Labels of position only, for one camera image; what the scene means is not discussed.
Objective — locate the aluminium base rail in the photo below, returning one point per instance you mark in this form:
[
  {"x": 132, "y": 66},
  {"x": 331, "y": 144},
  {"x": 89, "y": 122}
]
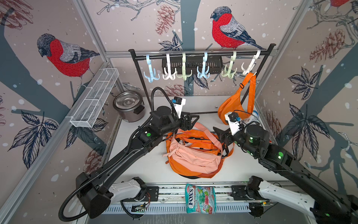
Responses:
[{"x": 170, "y": 199}]

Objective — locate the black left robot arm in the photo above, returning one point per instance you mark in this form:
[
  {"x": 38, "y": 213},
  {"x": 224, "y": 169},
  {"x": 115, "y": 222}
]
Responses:
[{"x": 93, "y": 190}]

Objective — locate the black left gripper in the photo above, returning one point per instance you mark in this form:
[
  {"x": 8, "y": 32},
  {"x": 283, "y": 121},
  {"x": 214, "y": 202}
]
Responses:
[{"x": 188, "y": 125}]

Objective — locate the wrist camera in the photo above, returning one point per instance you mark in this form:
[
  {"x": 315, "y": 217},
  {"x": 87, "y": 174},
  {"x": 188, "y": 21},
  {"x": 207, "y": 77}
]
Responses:
[
  {"x": 178, "y": 103},
  {"x": 234, "y": 122}
]

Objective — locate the orange backpack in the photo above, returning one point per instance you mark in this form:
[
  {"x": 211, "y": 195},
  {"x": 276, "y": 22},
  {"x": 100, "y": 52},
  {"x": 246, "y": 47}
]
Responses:
[{"x": 212, "y": 145}]

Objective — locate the Fox's candy bag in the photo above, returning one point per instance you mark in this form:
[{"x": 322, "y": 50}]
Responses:
[{"x": 200, "y": 199}]

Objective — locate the light green hook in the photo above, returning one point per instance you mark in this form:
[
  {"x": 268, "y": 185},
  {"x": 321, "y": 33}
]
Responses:
[
  {"x": 183, "y": 74},
  {"x": 228, "y": 72}
]

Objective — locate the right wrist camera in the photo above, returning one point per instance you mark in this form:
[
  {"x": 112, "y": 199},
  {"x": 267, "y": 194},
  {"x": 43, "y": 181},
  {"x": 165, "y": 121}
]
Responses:
[{"x": 234, "y": 122}]

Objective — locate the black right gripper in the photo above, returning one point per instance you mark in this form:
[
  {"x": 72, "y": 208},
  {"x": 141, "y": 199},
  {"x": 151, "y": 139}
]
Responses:
[{"x": 222, "y": 132}]

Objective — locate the light blue hook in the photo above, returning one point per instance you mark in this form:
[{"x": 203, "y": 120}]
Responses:
[
  {"x": 204, "y": 73},
  {"x": 152, "y": 72}
]

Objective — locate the orange waist bag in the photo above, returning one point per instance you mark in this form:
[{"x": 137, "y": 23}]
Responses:
[{"x": 234, "y": 102}]

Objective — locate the black clothes rack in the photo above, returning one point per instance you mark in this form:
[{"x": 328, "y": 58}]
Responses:
[{"x": 196, "y": 53}]

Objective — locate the stainless steel rice cooker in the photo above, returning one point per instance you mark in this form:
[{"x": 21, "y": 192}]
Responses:
[{"x": 130, "y": 106}]

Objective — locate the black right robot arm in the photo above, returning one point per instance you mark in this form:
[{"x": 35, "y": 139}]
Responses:
[{"x": 319, "y": 201}]

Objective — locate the pink waist bag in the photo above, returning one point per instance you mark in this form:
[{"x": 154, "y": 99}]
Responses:
[{"x": 190, "y": 159}]

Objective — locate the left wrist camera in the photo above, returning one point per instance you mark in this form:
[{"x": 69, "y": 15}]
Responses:
[{"x": 178, "y": 103}]

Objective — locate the white wire mesh shelf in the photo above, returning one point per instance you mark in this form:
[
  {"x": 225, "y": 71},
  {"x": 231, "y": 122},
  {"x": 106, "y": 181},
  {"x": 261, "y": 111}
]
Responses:
[{"x": 90, "y": 108}]

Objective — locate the white hook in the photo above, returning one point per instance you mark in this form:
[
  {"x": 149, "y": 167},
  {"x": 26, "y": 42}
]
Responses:
[
  {"x": 168, "y": 70},
  {"x": 247, "y": 70}
]

